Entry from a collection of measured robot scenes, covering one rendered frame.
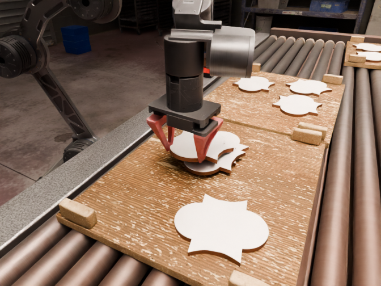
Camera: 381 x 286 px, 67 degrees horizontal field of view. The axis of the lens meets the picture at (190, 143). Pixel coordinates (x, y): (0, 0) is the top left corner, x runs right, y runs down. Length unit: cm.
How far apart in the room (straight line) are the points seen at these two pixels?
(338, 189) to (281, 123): 23
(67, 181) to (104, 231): 18
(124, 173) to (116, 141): 16
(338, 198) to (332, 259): 13
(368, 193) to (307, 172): 11
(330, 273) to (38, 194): 48
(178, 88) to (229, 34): 10
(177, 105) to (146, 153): 19
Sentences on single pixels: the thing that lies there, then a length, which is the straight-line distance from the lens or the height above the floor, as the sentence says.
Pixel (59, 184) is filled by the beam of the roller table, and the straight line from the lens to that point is 60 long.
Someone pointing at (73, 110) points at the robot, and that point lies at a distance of 177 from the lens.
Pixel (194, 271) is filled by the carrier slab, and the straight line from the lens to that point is 40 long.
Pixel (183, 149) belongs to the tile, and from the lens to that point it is 52.
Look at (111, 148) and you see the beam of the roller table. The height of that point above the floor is 92.
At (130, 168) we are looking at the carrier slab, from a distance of 56.
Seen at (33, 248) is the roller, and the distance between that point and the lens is 50.
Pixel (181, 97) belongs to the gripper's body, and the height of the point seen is 110.
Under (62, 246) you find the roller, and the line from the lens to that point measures 48.
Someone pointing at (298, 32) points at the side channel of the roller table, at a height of 95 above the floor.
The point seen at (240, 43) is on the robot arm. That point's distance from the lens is 41.
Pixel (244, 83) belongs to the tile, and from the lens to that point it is 94.
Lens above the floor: 126
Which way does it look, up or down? 32 degrees down
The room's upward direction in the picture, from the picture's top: straight up
